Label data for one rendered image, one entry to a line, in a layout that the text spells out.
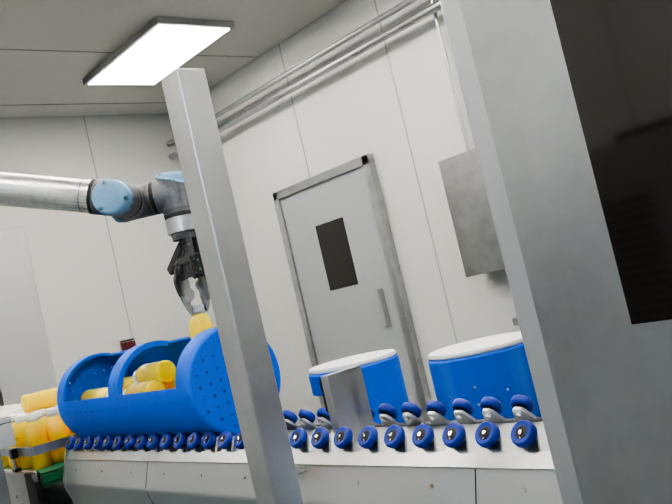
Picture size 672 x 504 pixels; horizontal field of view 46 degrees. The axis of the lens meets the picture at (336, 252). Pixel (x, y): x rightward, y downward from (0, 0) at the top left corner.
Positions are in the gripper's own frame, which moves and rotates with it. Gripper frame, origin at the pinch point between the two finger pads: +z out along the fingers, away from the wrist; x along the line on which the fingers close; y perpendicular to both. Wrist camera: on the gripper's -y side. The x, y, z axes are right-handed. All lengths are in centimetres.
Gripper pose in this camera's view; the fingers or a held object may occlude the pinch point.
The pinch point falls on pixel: (197, 308)
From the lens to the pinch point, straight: 218.2
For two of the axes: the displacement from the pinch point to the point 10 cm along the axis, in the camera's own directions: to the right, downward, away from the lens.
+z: 2.2, 9.7, -0.5
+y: 6.3, -1.8, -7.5
